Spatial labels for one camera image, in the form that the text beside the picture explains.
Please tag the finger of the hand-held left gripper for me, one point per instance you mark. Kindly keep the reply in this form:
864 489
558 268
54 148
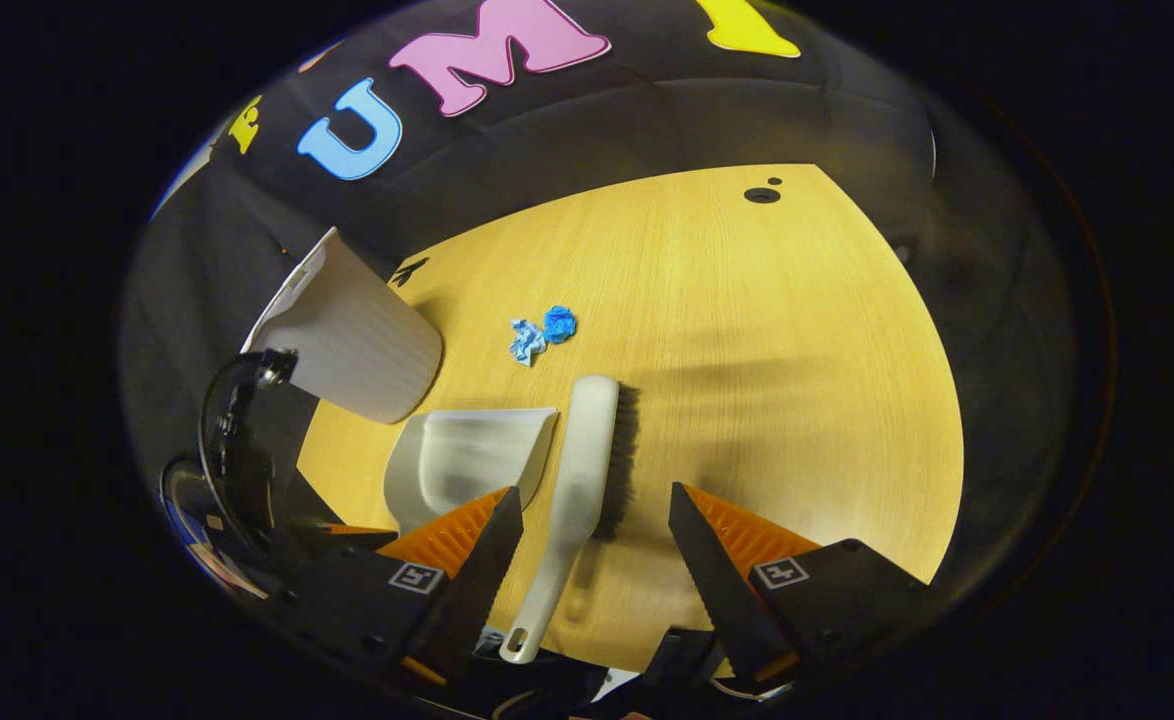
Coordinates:
327 515

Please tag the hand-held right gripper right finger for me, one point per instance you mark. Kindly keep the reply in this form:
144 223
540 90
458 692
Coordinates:
712 580

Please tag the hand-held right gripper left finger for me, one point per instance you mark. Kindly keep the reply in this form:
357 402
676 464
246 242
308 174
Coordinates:
472 580

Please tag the white dustpan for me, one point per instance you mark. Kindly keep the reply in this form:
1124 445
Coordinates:
467 450

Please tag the white garbage bin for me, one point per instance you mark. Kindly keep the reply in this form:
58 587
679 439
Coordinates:
357 340

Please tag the small white broom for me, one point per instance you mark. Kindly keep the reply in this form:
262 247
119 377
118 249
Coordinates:
587 450

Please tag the pale blue paper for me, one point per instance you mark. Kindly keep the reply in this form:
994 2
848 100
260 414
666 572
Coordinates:
527 342

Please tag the black backdrop cloth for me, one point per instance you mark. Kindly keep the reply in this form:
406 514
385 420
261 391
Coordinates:
547 130

